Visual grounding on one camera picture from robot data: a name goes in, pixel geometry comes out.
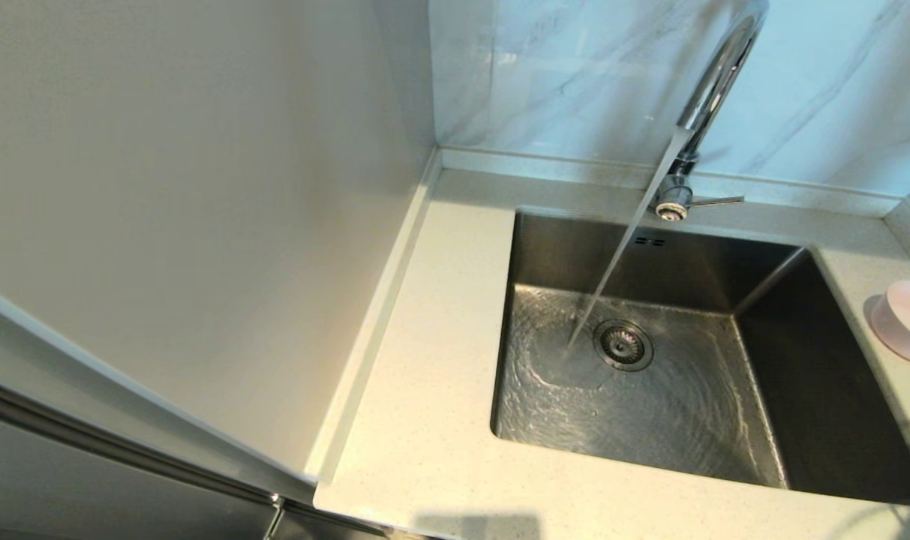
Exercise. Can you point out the white grey appliance door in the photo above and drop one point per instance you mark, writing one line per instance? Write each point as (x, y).
(64, 480)

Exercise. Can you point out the stainless steel sink basin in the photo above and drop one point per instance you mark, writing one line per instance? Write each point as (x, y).
(680, 420)

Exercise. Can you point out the round metal drain strainer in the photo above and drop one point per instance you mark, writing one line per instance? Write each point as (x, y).
(623, 346)

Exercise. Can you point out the chrome gooseneck faucet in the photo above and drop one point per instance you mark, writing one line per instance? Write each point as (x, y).
(717, 75)

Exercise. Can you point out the pink bowl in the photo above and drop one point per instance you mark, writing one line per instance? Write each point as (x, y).
(908, 322)

